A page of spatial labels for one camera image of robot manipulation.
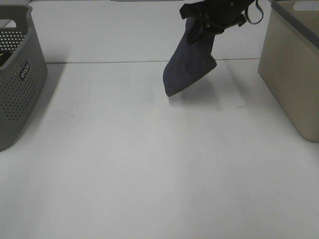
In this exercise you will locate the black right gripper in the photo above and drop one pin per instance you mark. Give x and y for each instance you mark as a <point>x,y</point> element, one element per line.
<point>217,15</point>

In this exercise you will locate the dark grey towel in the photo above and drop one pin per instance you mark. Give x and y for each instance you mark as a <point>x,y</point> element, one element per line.
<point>189,62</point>

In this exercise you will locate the beige plastic basket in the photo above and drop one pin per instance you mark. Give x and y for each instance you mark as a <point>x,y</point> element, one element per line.
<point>289,63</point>

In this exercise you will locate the grey perforated plastic basket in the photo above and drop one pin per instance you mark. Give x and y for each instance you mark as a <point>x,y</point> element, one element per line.
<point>23,72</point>

